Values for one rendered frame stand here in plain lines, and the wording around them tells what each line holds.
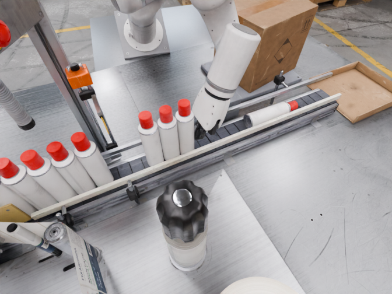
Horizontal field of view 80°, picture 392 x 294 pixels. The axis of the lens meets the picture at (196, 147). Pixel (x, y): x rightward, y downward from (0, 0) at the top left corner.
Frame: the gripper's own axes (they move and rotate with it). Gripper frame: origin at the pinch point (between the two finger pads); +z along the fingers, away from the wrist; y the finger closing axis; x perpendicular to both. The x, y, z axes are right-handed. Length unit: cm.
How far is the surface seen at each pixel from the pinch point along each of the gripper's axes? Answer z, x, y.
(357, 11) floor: -30, 358, -181
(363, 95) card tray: -16, 76, 3
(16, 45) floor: 122, -59, -295
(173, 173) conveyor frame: 10.9, -8.5, 5.4
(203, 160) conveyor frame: 6.7, 0.9, 5.4
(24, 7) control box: -25.6, -40.4, -9.2
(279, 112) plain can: -8.3, 28.9, 2.0
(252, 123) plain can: -4.1, 18.7, 2.0
